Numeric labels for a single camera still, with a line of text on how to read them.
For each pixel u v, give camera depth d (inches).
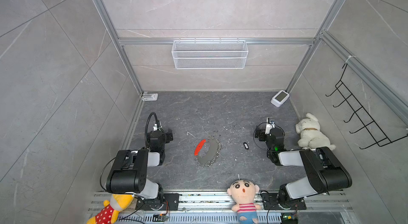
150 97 45.1
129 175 17.3
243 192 27.0
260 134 32.9
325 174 17.9
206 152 35.5
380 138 23.3
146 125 27.0
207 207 28.7
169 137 34.5
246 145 36.4
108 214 26.0
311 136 34.4
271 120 31.4
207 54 39.6
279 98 43.6
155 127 31.7
